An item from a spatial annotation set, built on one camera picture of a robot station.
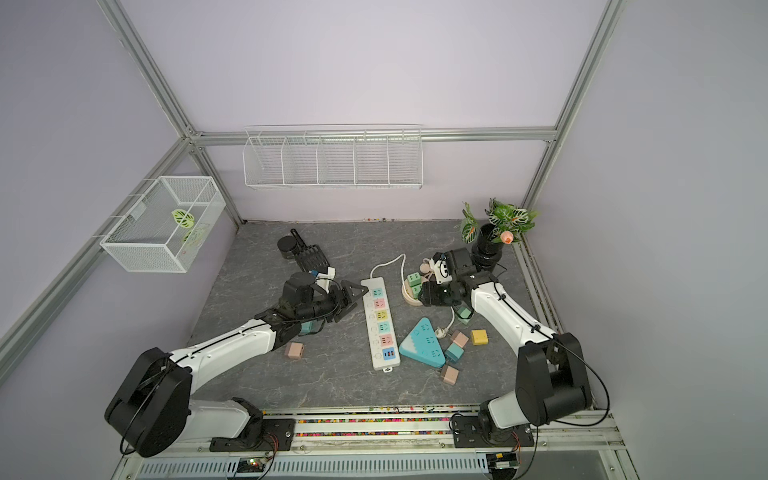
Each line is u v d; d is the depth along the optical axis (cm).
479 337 87
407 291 96
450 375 81
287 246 109
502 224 83
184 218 79
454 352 85
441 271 77
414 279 95
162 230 80
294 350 84
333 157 100
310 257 105
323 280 78
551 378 43
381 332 89
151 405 42
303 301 67
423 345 85
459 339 87
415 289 93
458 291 63
